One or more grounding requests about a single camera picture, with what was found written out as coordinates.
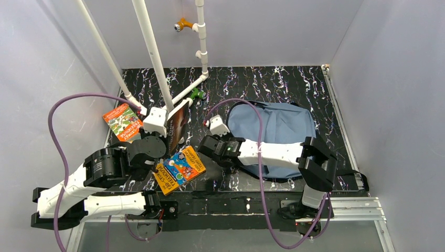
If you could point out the white PVC pipe frame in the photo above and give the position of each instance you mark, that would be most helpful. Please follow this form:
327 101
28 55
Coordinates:
142 14

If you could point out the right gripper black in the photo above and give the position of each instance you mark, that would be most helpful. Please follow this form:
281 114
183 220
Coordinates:
204 146

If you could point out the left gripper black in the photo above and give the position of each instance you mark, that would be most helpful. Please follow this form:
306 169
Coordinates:
170 138

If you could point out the dark sunset cover book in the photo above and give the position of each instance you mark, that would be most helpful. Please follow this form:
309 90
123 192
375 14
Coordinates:
177 119

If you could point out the blue backpack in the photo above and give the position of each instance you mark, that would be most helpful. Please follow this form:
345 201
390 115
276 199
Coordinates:
283 123

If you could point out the green white pipe fitting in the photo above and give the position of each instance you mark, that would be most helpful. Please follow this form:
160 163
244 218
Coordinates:
197 94

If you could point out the orange green treehouse book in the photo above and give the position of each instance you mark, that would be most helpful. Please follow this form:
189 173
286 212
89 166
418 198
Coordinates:
124 123

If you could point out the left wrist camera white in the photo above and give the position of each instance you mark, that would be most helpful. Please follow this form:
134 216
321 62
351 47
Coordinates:
156 121

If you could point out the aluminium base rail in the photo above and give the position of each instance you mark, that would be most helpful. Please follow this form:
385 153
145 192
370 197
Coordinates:
230 221

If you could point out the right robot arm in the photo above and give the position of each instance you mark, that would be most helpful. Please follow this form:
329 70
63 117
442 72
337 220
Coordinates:
312 158

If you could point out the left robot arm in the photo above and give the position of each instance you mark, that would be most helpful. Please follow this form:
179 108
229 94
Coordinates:
80 199

